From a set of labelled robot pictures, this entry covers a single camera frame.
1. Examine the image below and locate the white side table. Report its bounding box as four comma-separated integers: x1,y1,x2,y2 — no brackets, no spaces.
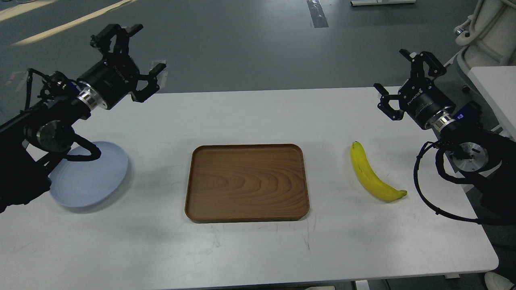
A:
467,66,516,139

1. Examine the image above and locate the white machine base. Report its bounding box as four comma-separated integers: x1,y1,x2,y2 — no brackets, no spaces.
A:
446,0,516,93

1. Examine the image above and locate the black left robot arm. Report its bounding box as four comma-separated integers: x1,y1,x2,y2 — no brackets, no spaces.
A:
0,24,166,212

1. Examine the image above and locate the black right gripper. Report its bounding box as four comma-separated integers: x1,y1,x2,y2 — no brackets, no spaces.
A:
373,49,456,130

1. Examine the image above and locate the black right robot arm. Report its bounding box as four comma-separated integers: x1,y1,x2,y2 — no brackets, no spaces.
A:
374,49,515,226

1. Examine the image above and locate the brown wooden tray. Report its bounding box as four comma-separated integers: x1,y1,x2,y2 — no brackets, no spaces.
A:
185,144,310,223

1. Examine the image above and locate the white shoe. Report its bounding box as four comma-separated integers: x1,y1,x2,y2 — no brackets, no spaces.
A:
484,271,516,290

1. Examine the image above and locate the light blue plate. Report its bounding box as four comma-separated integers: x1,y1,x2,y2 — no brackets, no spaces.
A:
50,141,129,209

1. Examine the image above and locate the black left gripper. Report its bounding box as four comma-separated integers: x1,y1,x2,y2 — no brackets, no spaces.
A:
77,24,166,110

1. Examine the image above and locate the yellow banana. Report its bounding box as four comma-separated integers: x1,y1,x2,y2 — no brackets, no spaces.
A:
350,141,407,203

